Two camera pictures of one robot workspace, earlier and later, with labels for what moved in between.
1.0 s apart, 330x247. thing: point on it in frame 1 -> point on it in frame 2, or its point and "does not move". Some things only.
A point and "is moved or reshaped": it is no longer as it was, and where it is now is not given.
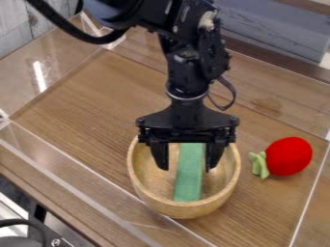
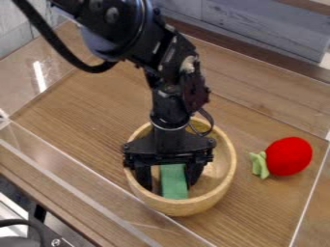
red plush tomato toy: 288,156 does not move
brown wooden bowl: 155,183 is moved or reshaped
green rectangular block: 190,174 is moved or reshaped
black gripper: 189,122 -> 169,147
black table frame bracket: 37,238 does not move
